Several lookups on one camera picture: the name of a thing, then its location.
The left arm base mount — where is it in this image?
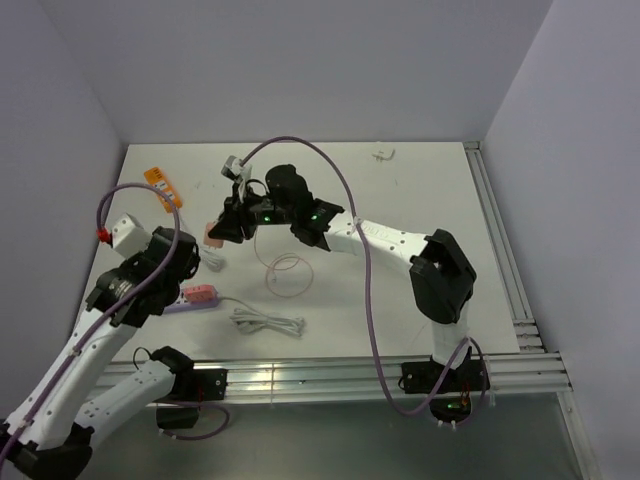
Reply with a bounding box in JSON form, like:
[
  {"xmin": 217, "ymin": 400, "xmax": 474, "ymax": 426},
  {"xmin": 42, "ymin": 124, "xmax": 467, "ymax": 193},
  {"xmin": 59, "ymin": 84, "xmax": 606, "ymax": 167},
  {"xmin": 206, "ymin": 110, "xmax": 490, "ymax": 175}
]
[{"xmin": 155, "ymin": 368, "xmax": 228, "ymax": 432}]

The purple cable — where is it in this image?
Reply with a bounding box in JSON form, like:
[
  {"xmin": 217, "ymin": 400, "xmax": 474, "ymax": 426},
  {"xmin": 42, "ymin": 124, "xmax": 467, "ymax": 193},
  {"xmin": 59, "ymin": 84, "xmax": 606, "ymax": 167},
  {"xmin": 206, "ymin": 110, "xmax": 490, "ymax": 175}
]
[
  {"xmin": 0, "ymin": 183, "xmax": 233, "ymax": 451},
  {"xmin": 241, "ymin": 135, "xmax": 489, "ymax": 431}
]

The aluminium front rail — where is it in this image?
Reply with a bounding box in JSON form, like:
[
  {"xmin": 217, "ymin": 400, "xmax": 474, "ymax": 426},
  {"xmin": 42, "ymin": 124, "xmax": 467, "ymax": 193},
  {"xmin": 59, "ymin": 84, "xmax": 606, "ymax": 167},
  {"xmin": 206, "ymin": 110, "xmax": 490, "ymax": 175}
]
[{"xmin": 194, "ymin": 353, "xmax": 572, "ymax": 405}]

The purple power strip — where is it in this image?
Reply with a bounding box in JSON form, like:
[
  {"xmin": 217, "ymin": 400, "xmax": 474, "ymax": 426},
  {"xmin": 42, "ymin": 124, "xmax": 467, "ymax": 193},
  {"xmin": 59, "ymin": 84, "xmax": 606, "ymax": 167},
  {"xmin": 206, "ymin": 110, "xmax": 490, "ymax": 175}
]
[{"xmin": 163, "ymin": 294, "xmax": 220, "ymax": 315}]

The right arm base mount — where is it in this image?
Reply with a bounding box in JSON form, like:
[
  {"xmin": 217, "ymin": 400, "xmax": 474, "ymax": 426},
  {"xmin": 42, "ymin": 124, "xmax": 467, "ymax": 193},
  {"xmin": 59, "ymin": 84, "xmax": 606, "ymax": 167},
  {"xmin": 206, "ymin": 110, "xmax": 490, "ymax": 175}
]
[{"xmin": 398, "ymin": 358, "xmax": 491, "ymax": 427}]

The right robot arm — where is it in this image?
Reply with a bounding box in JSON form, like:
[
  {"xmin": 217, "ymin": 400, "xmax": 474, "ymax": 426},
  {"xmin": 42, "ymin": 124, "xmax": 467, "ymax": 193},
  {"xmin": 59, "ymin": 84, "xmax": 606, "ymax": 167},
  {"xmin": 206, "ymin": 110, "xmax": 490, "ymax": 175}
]
[{"xmin": 207, "ymin": 157, "xmax": 477, "ymax": 390}]

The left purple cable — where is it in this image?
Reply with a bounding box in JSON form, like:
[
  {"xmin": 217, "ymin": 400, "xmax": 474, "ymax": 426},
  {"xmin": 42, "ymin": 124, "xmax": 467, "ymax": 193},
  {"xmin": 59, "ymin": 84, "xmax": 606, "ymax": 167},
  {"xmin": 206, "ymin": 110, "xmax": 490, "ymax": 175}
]
[{"xmin": 0, "ymin": 183, "xmax": 233, "ymax": 451}]

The aluminium right rail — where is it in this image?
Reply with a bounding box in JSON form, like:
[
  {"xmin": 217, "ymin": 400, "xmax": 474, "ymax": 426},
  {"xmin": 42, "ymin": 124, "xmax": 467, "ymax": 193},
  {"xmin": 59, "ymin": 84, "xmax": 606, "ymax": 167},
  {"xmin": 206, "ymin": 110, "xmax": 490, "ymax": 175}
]
[{"xmin": 463, "ymin": 141, "xmax": 602, "ymax": 479}]

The orange power strip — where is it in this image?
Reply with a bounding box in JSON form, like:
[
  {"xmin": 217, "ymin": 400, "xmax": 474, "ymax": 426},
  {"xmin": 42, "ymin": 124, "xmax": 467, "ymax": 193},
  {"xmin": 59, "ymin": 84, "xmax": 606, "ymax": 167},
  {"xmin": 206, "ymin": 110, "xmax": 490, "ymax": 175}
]
[{"xmin": 144, "ymin": 167, "xmax": 183, "ymax": 213}]

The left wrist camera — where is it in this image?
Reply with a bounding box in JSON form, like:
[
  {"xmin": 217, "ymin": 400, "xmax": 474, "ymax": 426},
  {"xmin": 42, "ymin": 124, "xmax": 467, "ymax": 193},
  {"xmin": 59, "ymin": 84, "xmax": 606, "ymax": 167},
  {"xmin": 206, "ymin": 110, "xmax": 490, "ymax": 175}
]
[{"xmin": 97, "ymin": 213, "xmax": 151, "ymax": 258}]

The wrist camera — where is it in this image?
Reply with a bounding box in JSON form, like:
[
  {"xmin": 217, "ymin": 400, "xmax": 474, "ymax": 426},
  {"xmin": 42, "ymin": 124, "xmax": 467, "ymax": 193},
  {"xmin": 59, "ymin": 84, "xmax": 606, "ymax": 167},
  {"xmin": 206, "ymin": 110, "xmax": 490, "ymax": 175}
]
[
  {"xmin": 97, "ymin": 213, "xmax": 151, "ymax": 258},
  {"xmin": 221, "ymin": 155, "xmax": 252, "ymax": 202}
]

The pink plug adapter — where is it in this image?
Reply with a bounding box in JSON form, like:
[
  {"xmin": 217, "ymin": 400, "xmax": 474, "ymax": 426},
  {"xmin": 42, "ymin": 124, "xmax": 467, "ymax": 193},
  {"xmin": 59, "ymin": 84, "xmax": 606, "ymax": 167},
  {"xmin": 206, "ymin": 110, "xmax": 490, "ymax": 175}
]
[{"xmin": 183, "ymin": 284, "xmax": 218, "ymax": 304}]

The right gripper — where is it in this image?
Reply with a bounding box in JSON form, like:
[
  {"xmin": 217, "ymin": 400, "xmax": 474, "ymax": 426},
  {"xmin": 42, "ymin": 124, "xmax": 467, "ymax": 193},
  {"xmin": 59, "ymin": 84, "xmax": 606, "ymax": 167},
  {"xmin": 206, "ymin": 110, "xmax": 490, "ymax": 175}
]
[{"xmin": 210, "ymin": 182, "xmax": 296, "ymax": 243}]

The small white plug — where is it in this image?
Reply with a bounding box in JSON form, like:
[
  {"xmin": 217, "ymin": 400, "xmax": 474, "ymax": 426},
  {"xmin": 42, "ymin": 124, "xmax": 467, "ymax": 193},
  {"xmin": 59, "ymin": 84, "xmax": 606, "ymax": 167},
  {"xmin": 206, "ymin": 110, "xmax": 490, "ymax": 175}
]
[{"xmin": 371, "ymin": 147, "xmax": 396, "ymax": 163}]

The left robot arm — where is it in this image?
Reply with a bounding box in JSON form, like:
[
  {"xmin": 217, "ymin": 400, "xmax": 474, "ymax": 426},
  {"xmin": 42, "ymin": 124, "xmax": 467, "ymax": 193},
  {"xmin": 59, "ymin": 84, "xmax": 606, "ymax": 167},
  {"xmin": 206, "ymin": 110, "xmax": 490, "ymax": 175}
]
[{"xmin": 1, "ymin": 227, "xmax": 200, "ymax": 479}]

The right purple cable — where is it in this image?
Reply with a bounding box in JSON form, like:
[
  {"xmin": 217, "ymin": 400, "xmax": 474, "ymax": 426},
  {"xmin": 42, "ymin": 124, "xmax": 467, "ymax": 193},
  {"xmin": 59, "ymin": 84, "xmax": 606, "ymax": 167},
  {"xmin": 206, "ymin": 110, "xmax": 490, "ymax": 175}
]
[{"xmin": 241, "ymin": 135, "xmax": 489, "ymax": 431}]

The small pink charger plug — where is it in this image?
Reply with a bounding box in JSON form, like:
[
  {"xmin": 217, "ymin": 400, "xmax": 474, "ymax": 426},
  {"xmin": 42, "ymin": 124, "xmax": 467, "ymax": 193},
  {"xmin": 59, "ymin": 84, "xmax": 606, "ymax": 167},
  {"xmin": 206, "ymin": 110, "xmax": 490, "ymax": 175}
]
[{"xmin": 203, "ymin": 222, "xmax": 224, "ymax": 249}]

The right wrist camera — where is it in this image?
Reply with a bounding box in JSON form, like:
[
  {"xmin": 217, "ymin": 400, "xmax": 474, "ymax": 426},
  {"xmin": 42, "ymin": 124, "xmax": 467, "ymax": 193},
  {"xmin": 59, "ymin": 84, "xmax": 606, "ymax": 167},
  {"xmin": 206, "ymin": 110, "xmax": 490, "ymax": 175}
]
[{"xmin": 221, "ymin": 155, "xmax": 252, "ymax": 202}]

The thin pink wire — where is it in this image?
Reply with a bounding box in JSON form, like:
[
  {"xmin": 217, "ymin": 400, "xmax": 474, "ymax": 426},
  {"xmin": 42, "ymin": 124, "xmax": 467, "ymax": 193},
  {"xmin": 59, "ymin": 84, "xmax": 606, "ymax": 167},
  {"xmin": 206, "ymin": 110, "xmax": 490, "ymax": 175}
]
[{"xmin": 252, "ymin": 229, "xmax": 315, "ymax": 299}]

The purple strip white cord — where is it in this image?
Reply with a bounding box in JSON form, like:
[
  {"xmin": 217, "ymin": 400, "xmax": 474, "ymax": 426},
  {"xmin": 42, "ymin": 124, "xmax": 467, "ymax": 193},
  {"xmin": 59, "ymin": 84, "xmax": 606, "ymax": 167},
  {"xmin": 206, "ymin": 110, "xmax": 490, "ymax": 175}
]
[{"xmin": 219, "ymin": 296, "xmax": 307, "ymax": 338}]

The aluminium rail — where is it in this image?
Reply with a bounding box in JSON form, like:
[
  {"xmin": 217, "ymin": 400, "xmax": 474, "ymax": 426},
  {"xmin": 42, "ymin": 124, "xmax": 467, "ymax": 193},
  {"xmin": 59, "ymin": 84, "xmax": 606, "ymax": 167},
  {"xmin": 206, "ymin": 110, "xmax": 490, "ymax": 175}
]
[
  {"xmin": 463, "ymin": 141, "xmax": 602, "ymax": 479},
  {"xmin": 194, "ymin": 353, "xmax": 572, "ymax": 405}
]

